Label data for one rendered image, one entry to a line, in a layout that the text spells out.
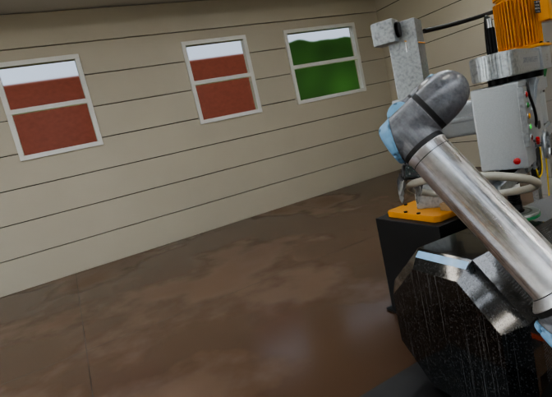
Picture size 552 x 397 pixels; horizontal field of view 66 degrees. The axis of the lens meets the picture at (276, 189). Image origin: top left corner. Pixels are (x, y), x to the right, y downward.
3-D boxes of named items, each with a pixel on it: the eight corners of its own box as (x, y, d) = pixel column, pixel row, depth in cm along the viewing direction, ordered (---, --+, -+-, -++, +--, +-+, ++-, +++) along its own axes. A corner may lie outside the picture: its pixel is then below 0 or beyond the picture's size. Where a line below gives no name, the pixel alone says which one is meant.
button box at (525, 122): (527, 144, 209) (519, 86, 205) (533, 143, 207) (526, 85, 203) (524, 147, 203) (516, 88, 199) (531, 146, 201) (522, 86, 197)
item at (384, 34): (368, 50, 287) (364, 27, 285) (388, 47, 295) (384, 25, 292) (388, 42, 269) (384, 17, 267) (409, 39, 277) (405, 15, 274)
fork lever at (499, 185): (501, 170, 244) (500, 162, 243) (540, 167, 231) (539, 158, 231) (464, 199, 193) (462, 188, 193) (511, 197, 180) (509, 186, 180)
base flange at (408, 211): (385, 216, 316) (384, 210, 315) (431, 199, 337) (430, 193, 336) (438, 223, 272) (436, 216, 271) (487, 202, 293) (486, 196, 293)
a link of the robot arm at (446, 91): (455, 57, 101) (429, 70, 165) (414, 95, 105) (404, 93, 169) (489, 92, 101) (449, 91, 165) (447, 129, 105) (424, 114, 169)
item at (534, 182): (433, 200, 204) (433, 194, 205) (553, 194, 172) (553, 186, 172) (384, 186, 168) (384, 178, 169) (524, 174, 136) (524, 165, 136)
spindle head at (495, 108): (499, 163, 246) (488, 85, 240) (543, 159, 232) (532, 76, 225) (481, 177, 220) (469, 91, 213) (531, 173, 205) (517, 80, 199)
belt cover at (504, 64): (508, 81, 283) (505, 56, 280) (553, 72, 266) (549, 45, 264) (464, 94, 212) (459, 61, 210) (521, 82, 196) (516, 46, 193)
